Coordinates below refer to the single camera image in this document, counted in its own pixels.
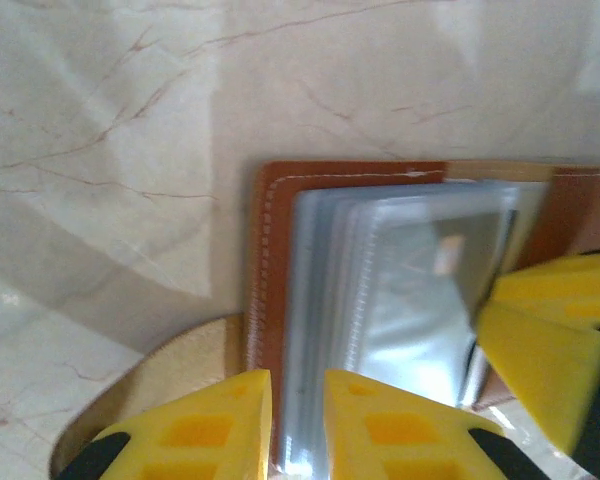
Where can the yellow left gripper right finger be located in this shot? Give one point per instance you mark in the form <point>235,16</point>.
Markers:
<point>395,440</point>

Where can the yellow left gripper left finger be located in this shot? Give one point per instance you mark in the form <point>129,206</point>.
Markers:
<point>195,435</point>

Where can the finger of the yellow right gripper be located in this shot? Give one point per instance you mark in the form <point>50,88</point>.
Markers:
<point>550,370</point>
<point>560,285</point>

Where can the grey credit card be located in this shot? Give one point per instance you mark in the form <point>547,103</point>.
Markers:
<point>475,240</point>

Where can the brown leather card holder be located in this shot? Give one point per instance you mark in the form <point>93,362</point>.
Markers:
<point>275,250</point>

